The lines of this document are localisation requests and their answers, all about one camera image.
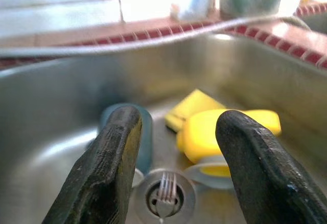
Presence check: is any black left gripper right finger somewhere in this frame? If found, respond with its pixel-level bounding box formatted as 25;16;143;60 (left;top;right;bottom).
216;110;327;224

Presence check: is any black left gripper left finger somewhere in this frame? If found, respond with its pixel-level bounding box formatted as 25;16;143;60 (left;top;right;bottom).
42;105;143;224

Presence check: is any steel fork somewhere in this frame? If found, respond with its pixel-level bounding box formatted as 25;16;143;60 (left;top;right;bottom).
153;171;179;222

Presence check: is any yellow plastic bowl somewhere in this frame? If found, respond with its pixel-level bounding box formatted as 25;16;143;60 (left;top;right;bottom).
176;108;282;189

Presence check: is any blue ceramic mug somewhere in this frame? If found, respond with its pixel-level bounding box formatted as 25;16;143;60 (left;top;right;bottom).
99;103;154;188

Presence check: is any steel sink basin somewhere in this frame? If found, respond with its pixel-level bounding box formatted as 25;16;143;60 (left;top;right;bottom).
301;11;327;30
0;34;327;224

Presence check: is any yellow sponge green scourer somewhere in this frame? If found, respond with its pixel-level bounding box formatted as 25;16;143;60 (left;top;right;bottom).
165;89;227;134

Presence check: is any grey water hose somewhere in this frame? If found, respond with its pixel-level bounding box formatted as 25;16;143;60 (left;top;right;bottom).
0;14;311;58

